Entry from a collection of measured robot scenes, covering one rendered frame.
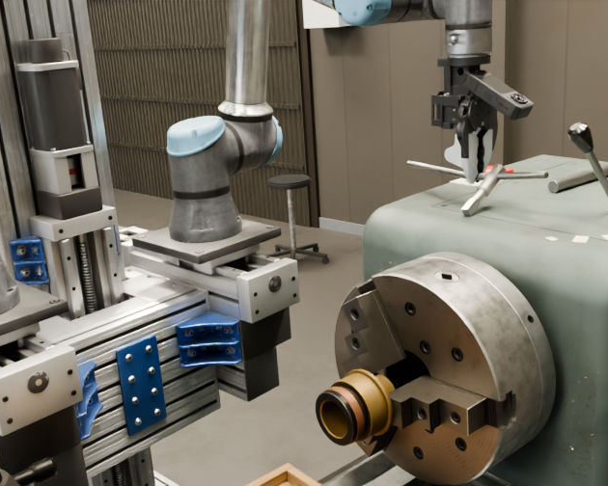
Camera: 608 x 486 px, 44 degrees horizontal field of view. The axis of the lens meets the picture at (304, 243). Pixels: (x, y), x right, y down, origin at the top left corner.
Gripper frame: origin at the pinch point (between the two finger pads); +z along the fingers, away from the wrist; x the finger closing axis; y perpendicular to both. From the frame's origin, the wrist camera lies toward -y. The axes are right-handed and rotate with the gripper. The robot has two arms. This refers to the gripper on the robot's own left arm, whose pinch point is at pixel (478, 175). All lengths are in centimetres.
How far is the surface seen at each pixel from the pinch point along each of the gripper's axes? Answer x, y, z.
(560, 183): -13.7, -7.3, 3.0
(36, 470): 82, -5, 16
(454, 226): 12.4, -4.8, 5.1
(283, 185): -178, 283, 75
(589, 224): 0.7, -21.0, 4.6
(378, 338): 35.0, -9.9, 15.2
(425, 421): 37.7, -20.3, 22.7
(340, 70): -258, 312, 13
